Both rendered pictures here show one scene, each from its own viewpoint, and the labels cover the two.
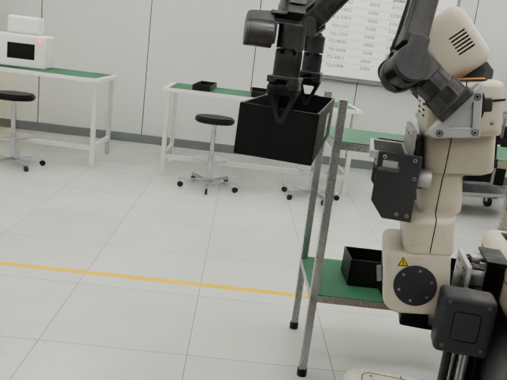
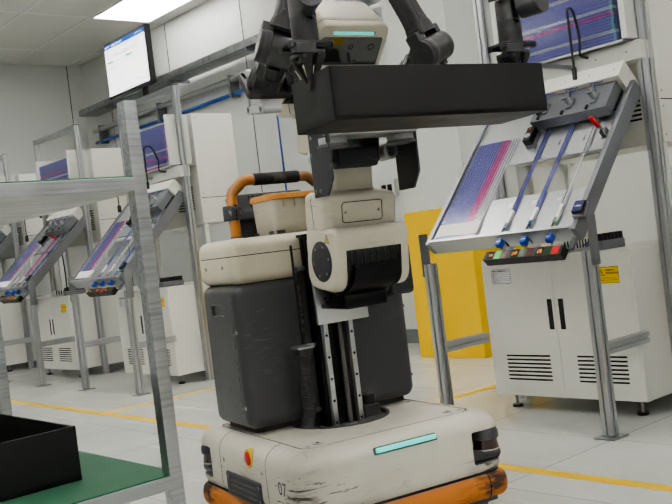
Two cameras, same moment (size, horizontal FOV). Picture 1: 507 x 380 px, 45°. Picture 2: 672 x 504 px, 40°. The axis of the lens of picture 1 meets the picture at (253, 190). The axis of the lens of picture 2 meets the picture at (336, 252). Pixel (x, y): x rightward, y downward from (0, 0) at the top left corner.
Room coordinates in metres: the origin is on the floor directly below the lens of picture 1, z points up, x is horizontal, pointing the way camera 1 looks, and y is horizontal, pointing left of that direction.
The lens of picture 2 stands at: (3.06, 1.40, 0.77)
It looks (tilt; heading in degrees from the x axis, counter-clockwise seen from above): 1 degrees down; 231
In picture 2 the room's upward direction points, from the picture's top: 7 degrees counter-clockwise
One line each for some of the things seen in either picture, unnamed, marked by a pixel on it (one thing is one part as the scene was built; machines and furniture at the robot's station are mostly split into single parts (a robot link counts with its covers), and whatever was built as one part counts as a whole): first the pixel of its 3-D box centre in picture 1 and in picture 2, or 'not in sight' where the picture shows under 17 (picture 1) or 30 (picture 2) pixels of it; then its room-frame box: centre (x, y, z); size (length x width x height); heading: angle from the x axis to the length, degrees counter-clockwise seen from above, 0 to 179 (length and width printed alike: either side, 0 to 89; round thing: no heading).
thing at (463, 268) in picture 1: (428, 298); (371, 272); (1.46, -0.47, 0.68); 0.28 x 0.27 x 0.25; 171
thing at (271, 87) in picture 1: (283, 101); (511, 66); (1.31, -0.04, 1.14); 0.07 x 0.07 x 0.09; 81
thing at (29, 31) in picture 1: (26, 41); not in sight; (5.79, 2.27, 1.03); 0.44 x 0.37 x 0.46; 98
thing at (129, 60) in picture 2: not in sight; (135, 65); (0.15, -4.14, 2.10); 0.58 x 0.14 x 0.41; 92
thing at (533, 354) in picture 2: not in sight; (572, 242); (0.05, -0.88, 0.66); 1.01 x 0.73 x 1.31; 2
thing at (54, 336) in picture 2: not in sight; (81, 251); (0.06, -5.59, 0.95); 1.37 x 0.82 x 1.90; 2
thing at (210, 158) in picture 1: (211, 153); not in sight; (5.17, 0.40, 0.31); 0.53 x 0.50 x 0.62; 92
